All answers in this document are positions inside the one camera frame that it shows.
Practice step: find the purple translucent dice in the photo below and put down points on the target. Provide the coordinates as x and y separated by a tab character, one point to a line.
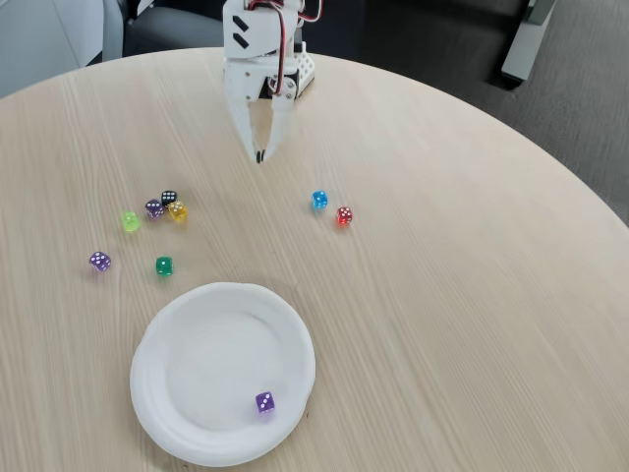
265	402
99	261
154	208

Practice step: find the blue translucent dice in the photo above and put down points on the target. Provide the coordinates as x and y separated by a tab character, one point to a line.
319	200

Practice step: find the black dice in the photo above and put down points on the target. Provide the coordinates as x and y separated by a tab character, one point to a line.
168	197

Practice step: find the yellow translucent dice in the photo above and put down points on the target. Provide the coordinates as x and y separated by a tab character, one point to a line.
178	212

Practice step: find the red translucent dice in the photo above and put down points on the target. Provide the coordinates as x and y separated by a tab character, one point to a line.
344	217

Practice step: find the light green translucent dice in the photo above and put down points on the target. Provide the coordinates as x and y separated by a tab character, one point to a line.
131	222

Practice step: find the dark green translucent dice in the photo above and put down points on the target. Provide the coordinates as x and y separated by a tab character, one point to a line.
164	266

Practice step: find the white paper plate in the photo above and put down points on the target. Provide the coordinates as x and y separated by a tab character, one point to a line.
211	373

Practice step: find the dark grey chair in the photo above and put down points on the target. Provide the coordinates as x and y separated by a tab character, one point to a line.
172	29

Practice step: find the white cabinet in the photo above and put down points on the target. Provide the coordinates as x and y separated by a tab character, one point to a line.
44	39

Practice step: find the grey desk leg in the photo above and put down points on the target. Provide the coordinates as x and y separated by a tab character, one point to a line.
523	44

